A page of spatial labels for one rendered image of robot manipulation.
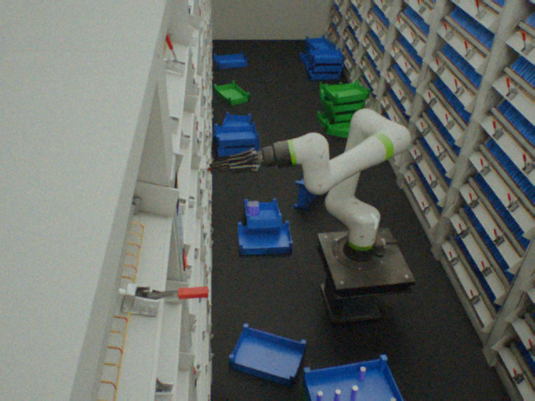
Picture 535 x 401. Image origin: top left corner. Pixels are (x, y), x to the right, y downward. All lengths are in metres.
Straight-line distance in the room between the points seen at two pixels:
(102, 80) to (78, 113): 0.07
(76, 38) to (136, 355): 0.39
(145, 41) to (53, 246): 0.38
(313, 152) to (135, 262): 1.19
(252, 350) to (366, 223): 0.79
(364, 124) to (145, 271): 1.63
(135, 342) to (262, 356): 1.86
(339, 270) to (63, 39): 1.84
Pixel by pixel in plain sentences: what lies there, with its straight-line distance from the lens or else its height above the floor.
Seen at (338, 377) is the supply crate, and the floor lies 0.40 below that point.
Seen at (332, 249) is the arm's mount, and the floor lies 0.36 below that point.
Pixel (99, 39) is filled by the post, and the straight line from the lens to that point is 0.69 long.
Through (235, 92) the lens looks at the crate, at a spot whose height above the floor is 0.00.
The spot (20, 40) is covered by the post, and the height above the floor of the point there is 1.75.
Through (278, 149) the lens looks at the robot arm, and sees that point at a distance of 1.80.
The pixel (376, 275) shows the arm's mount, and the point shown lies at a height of 0.35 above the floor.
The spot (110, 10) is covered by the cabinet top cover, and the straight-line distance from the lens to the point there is 0.80.
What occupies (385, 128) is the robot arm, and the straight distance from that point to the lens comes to 2.13.
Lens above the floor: 1.98
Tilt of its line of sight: 37 degrees down
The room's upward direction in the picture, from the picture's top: 2 degrees clockwise
